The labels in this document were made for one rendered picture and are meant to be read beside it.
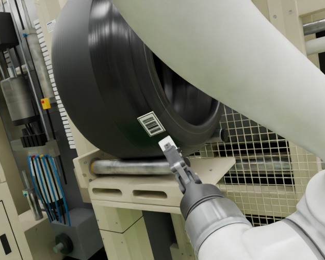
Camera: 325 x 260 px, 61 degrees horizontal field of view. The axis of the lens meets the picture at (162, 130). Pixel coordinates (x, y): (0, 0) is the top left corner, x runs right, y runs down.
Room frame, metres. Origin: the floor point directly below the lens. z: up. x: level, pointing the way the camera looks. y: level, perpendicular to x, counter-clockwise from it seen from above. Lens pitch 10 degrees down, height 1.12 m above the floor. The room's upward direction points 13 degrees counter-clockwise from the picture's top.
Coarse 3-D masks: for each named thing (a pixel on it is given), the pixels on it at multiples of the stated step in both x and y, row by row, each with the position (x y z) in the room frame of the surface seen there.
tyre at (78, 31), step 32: (96, 0) 0.66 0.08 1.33; (64, 32) 0.70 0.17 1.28; (96, 32) 0.62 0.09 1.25; (128, 32) 0.61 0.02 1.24; (64, 64) 0.68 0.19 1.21; (96, 64) 0.62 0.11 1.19; (128, 64) 0.60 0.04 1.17; (160, 64) 1.14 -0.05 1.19; (64, 96) 0.70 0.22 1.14; (96, 96) 0.64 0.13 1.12; (128, 96) 0.60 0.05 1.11; (160, 96) 0.64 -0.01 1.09; (192, 96) 1.06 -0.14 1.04; (96, 128) 0.69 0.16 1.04; (128, 128) 0.64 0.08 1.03; (192, 128) 0.73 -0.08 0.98
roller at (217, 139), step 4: (216, 132) 0.91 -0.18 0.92; (220, 132) 0.91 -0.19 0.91; (224, 132) 0.91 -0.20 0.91; (212, 136) 0.92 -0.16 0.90; (216, 136) 0.91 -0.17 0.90; (220, 136) 0.90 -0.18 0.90; (224, 136) 0.90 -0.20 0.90; (208, 140) 0.93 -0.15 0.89; (212, 140) 0.92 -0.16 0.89; (216, 140) 0.91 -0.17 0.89; (220, 140) 0.90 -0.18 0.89; (224, 140) 0.90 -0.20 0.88
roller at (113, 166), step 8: (96, 160) 0.88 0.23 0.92; (104, 160) 0.85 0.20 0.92; (112, 160) 0.83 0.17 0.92; (120, 160) 0.81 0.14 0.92; (128, 160) 0.79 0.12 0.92; (136, 160) 0.77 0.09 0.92; (144, 160) 0.75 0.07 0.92; (152, 160) 0.73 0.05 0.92; (160, 160) 0.72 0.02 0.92; (184, 160) 0.68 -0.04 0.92; (96, 168) 0.85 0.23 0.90; (104, 168) 0.83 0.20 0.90; (112, 168) 0.81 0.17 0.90; (120, 168) 0.79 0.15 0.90; (128, 168) 0.77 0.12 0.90; (136, 168) 0.75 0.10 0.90; (144, 168) 0.74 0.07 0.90; (152, 168) 0.72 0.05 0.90; (160, 168) 0.71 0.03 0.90; (168, 168) 0.69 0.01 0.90
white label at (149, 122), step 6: (150, 114) 0.61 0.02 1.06; (138, 120) 0.62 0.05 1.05; (144, 120) 0.62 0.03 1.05; (150, 120) 0.62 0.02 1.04; (156, 120) 0.61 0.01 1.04; (144, 126) 0.62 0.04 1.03; (150, 126) 0.62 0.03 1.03; (156, 126) 0.62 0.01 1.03; (162, 126) 0.62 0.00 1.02; (150, 132) 0.63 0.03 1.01; (156, 132) 0.63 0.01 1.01
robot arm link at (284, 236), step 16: (240, 224) 0.34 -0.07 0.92; (272, 224) 0.32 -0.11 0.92; (288, 224) 0.31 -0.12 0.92; (208, 240) 0.33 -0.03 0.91; (224, 240) 0.31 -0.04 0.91; (240, 240) 0.31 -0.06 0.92; (256, 240) 0.30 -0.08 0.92; (272, 240) 0.29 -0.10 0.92; (288, 240) 0.29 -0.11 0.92; (304, 240) 0.28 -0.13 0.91; (208, 256) 0.31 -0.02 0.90; (224, 256) 0.30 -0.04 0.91; (240, 256) 0.29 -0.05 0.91; (256, 256) 0.28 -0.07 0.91; (272, 256) 0.27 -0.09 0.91; (288, 256) 0.27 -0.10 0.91; (304, 256) 0.27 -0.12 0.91; (320, 256) 0.27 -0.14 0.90
